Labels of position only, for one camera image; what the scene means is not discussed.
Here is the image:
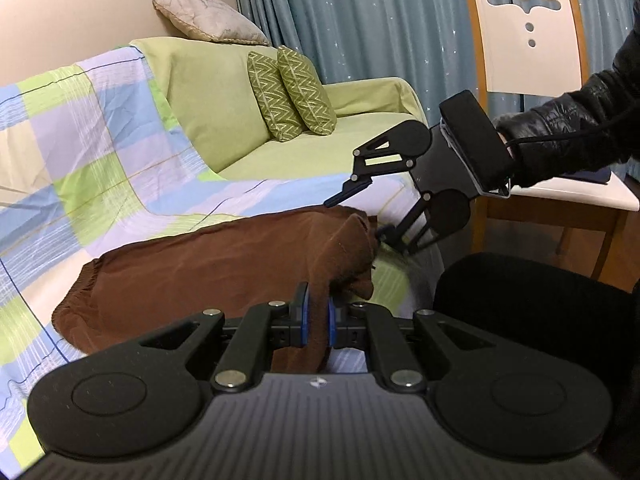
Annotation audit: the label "person's right forearm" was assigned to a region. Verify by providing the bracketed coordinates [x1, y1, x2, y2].
[492, 25, 640, 190]

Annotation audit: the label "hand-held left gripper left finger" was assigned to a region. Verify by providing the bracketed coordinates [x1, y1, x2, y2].
[140, 281, 312, 392]

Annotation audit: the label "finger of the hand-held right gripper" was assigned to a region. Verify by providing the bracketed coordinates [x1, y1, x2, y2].
[377, 191, 441, 256]
[324, 130, 416, 209]

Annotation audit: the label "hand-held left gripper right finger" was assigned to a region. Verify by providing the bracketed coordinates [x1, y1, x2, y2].
[327, 296, 496, 392]

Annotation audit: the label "sofa with green cover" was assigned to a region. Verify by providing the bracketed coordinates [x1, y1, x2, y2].
[0, 35, 446, 461]

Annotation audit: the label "white wooden chair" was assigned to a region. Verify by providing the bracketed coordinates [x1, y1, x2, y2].
[465, 0, 640, 281]

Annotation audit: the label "checked pastel blanket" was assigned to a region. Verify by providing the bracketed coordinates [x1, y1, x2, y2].
[0, 45, 441, 466]

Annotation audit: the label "brown pants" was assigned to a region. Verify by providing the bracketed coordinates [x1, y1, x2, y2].
[51, 205, 381, 373]

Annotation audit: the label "green zigzag cushion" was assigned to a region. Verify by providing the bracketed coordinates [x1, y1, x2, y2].
[247, 50, 303, 142]
[277, 45, 337, 136]

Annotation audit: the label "person's black clothing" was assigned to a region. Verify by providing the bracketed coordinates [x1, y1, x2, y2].
[432, 252, 640, 480]

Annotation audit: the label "beige cushion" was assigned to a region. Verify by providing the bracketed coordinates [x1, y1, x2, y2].
[152, 0, 271, 46]

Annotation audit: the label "dark blue folded garment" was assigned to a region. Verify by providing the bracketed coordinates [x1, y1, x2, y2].
[562, 166, 612, 185]

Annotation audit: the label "white and wood board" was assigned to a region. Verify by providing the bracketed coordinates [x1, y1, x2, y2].
[230, 0, 640, 181]

